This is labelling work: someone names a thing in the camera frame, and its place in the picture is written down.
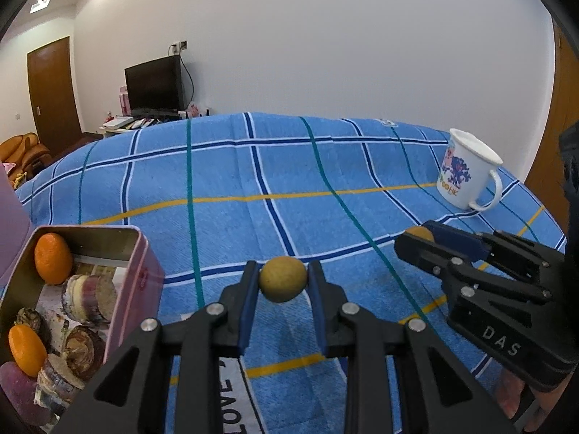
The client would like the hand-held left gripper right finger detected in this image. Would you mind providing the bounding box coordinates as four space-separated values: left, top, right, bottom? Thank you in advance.
308 260 512 434

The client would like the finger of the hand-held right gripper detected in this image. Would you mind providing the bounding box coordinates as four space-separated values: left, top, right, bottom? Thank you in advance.
393 234 553 305
423 220 565 281

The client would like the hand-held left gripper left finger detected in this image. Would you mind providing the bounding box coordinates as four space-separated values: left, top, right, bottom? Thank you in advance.
68 260 262 434

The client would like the pink tin box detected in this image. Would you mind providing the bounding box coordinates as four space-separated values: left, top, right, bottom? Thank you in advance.
0 225 166 426

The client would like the cut taro chunk flat top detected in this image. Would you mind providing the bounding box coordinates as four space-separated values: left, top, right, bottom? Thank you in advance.
36 355 86 410

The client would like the large orange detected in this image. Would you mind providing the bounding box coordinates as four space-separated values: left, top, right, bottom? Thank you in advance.
35 233 74 285

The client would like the small orange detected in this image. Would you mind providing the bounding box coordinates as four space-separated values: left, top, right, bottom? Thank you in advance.
8 324 48 378

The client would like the purple radish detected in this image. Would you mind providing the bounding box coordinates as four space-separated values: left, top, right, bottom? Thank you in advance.
0 362 52 426

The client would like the person's right hand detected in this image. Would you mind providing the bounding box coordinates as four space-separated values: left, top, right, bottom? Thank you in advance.
499 367 562 434

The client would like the white mug blue print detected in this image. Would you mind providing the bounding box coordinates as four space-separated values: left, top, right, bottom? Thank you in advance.
436 129 504 212

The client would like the blue plaid blanket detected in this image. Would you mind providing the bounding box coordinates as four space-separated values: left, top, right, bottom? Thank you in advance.
16 112 566 434

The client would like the wooden door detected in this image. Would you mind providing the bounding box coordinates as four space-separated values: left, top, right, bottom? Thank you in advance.
26 36 84 157
525 18 579 218

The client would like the printed paper liner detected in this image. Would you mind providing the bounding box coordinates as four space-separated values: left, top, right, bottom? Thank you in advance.
38 255 130 362

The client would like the white tv stand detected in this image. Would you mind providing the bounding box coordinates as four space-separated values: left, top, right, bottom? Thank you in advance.
98 108 211 139

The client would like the black television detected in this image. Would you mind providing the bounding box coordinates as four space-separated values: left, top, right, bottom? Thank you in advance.
124 56 186 111

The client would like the brown leather armchair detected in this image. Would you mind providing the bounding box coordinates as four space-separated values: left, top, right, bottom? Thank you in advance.
0 132 52 182

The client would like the black power cable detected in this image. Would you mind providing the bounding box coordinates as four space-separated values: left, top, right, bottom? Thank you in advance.
180 52 196 109

